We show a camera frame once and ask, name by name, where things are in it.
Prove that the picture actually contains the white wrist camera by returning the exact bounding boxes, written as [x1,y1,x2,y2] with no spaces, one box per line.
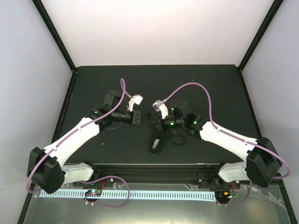
[127,94,143,112]
[152,100,169,119]

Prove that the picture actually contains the black right corner frame post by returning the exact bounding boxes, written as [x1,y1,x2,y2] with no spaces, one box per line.
[237,0,285,70]

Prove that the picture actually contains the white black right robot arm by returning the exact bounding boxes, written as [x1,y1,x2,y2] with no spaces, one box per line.
[149,100,282,188]

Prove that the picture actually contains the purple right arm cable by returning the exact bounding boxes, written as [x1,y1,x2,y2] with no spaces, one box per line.
[161,82,292,207]

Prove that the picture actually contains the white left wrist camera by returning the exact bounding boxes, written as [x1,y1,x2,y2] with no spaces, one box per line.
[127,94,143,112]

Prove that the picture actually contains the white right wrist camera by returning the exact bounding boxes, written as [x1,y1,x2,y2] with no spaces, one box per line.
[152,100,169,119]

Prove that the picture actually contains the black canvas shoe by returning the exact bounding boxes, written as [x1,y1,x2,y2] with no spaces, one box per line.
[149,127,169,155]

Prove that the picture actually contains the white slotted cable duct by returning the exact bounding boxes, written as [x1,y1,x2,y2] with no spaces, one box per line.
[39,189,216,202]

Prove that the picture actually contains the black front mounting rail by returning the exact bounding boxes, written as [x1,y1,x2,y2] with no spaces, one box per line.
[35,163,283,187]

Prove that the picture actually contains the black left corner frame post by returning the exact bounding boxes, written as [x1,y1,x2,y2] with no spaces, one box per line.
[31,0,77,70]

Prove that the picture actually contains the black corner frame post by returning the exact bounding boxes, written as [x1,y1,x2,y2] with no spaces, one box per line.
[31,0,77,70]
[237,0,285,70]

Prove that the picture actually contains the left green circuit board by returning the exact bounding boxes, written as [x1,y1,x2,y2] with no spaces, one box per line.
[85,189,102,196]

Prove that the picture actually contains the black shoelace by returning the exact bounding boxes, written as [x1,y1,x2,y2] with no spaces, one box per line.
[144,113,194,145]

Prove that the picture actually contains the right green circuit board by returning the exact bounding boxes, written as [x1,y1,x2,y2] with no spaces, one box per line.
[215,191,240,199]

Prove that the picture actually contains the green circuit board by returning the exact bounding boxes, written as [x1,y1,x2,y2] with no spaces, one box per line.
[215,191,240,199]
[85,189,102,196]

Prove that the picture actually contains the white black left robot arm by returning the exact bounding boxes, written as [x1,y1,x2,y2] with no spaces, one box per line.
[26,91,143,194]

